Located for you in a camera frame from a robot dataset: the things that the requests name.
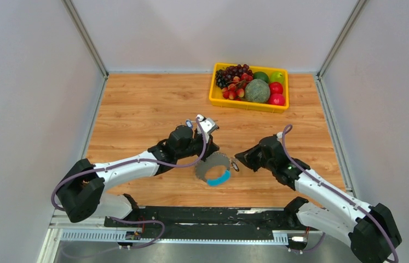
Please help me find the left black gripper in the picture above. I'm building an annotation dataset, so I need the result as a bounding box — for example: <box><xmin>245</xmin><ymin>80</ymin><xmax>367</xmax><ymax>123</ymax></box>
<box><xmin>176</xmin><ymin>130</ymin><xmax>220</xmax><ymax>162</ymax></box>

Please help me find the black tagged key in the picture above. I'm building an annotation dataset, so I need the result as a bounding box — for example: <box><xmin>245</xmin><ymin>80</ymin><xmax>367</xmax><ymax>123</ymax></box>
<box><xmin>231</xmin><ymin>161</ymin><xmax>240</xmax><ymax>172</ymax></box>

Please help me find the large keyring with small rings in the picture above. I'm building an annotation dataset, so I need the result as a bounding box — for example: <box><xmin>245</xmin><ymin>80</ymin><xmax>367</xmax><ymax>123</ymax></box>
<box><xmin>194</xmin><ymin>152</ymin><xmax>232</xmax><ymax>187</ymax></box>

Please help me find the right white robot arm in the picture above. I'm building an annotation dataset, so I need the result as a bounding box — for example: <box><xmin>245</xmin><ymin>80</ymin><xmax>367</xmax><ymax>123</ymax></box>
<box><xmin>235</xmin><ymin>135</ymin><xmax>402</xmax><ymax>262</ymax></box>

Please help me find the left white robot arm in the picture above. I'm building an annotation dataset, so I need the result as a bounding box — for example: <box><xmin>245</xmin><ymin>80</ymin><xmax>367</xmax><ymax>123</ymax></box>
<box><xmin>51</xmin><ymin>119</ymin><xmax>219</xmax><ymax>223</ymax></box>

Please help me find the lower red apple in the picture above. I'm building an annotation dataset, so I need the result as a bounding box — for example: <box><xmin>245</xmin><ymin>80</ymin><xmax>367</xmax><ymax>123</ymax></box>
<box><xmin>267</xmin><ymin>93</ymin><xmax>286</xmax><ymax>106</ymax></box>

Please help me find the red apple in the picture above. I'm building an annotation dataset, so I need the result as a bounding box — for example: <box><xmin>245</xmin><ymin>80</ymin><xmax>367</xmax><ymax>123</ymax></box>
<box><xmin>267</xmin><ymin>93</ymin><xmax>286</xmax><ymax>106</ymax></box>
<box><xmin>269</xmin><ymin>82</ymin><xmax>284</xmax><ymax>94</ymax></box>

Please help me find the green netted melon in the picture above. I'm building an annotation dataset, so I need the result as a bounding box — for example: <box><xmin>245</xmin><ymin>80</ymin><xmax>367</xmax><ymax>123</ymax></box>
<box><xmin>245</xmin><ymin>79</ymin><xmax>270</xmax><ymax>103</ymax></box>

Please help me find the red cherries cluster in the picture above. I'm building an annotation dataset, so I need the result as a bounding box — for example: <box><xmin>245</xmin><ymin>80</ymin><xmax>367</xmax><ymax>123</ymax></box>
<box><xmin>216</xmin><ymin>73</ymin><xmax>253</xmax><ymax>101</ymax></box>

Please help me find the upper red apple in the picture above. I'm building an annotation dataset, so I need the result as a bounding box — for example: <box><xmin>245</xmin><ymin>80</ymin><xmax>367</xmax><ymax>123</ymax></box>
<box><xmin>269</xmin><ymin>82</ymin><xmax>284</xmax><ymax>94</ymax></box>

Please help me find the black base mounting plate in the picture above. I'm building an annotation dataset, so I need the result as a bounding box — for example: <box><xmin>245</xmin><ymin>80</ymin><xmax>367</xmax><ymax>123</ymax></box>
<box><xmin>103</xmin><ymin>205</ymin><xmax>310</xmax><ymax>241</ymax></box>

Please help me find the dark purple grape bunch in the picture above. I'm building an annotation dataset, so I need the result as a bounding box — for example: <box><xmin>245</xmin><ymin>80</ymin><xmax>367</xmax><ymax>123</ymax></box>
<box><xmin>214</xmin><ymin>64</ymin><xmax>254</xmax><ymax>89</ymax></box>

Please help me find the dark green lime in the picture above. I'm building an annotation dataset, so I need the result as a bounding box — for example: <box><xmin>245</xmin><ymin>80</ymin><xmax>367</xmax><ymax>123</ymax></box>
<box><xmin>252</xmin><ymin>71</ymin><xmax>270</xmax><ymax>83</ymax></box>

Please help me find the light green apple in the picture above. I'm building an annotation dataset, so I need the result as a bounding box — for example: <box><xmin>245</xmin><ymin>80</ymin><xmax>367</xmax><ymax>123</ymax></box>
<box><xmin>269</xmin><ymin>71</ymin><xmax>286</xmax><ymax>84</ymax></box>

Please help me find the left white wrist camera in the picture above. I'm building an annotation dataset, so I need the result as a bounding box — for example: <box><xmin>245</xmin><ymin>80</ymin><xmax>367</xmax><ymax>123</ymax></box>
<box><xmin>196</xmin><ymin>115</ymin><xmax>219</xmax><ymax>143</ymax></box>

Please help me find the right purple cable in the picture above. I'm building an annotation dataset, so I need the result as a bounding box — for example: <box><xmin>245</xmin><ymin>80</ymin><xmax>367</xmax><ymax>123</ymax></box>
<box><xmin>278</xmin><ymin>124</ymin><xmax>400</xmax><ymax>263</ymax></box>

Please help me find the aluminium front rail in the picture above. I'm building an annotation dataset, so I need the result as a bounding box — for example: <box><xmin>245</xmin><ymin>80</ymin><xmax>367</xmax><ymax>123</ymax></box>
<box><xmin>37</xmin><ymin>204</ymin><xmax>372</xmax><ymax>263</ymax></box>

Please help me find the right aluminium corner post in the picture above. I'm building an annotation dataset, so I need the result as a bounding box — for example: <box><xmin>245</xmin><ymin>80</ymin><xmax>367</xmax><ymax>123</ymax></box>
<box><xmin>317</xmin><ymin>0</ymin><xmax>369</xmax><ymax>78</ymax></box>

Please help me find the aluminium corner post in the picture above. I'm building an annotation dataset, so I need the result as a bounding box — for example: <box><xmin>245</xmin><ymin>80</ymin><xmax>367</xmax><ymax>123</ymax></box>
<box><xmin>317</xmin><ymin>0</ymin><xmax>369</xmax><ymax>78</ymax></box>
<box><xmin>62</xmin><ymin>0</ymin><xmax>109</xmax><ymax>80</ymax></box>

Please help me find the left aluminium corner post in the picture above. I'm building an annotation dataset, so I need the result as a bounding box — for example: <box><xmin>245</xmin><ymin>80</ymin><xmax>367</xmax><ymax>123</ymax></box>
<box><xmin>62</xmin><ymin>0</ymin><xmax>109</xmax><ymax>80</ymax></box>

